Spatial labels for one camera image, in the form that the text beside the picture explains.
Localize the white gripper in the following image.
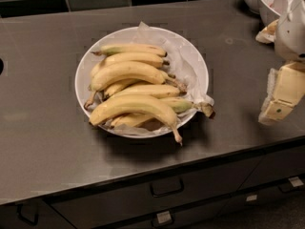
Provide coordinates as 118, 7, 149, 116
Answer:
255, 0, 305, 125

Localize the large white bowl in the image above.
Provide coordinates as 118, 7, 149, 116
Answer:
74, 26, 210, 140

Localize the large middle yellow banana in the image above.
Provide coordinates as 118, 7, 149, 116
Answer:
89, 61, 187, 92

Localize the small yellow banana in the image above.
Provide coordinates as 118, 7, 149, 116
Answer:
84, 79, 138, 109

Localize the top greenish yellow banana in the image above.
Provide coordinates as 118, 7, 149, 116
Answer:
92, 43, 167, 57

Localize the white paper liner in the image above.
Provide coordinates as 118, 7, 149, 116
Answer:
103, 22, 214, 138

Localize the dark right drawer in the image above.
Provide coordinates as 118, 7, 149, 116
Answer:
241, 145, 305, 189

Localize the dark drawer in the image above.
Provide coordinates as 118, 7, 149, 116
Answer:
0, 198, 75, 229
241, 145, 305, 189
104, 175, 305, 229
50, 156, 260, 229

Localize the dark lower drawer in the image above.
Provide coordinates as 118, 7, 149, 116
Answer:
104, 175, 305, 229

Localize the dark upper drawer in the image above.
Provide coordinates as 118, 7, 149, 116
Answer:
50, 156, 260, 229

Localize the dark left drawer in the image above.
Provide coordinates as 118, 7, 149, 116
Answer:
0, 198, 75, 229

